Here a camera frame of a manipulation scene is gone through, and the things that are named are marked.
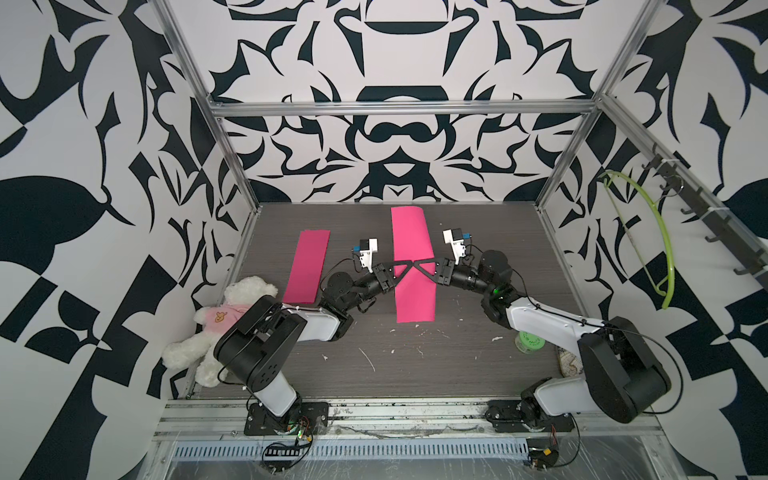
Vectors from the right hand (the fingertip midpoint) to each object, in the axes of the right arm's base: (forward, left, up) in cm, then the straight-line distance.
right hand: (415, 264), depth 76 cm
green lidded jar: (-14, -30, -18) cm, 38 cm away
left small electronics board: (-36, +32, -25) cm, 55 cm away
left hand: (0, +1, +1) cm, 2 cm away
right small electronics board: (-37, -29, -24) cm, 52 cm away
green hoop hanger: (-5, -56, 0) cm, 56 cm away
